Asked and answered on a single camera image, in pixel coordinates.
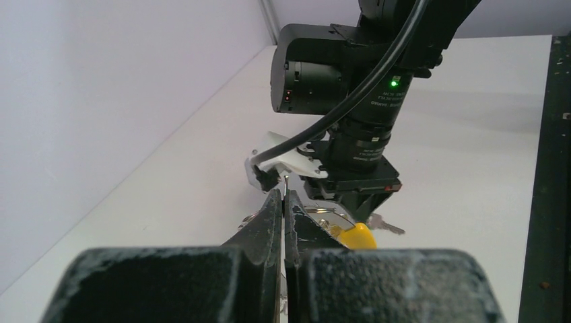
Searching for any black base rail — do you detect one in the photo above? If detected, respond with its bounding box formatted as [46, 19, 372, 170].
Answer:
[518, 35, 570, 322]

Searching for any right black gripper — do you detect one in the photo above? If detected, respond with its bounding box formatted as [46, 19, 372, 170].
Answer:
[300, 157, 402, 223]

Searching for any key with green tag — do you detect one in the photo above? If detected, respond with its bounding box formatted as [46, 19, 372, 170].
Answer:
[366, 213, 405, 235]

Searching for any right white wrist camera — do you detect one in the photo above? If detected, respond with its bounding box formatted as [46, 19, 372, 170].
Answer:
[244, 131, 329, 192]

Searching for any left aluminium frame post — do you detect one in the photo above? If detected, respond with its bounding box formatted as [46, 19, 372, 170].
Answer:
[259, 0, 280, 45]

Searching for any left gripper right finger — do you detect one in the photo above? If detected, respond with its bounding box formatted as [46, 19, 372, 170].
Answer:
[284, 190, 505, 322]

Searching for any right black camera cable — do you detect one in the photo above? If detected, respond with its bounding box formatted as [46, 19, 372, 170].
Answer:
[252, 0, 432, 168]

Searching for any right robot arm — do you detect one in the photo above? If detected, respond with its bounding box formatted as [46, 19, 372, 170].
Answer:
[270, 1, 477, 222]

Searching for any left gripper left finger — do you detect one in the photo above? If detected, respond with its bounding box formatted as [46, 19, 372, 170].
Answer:
[42, 189, 283, 322]

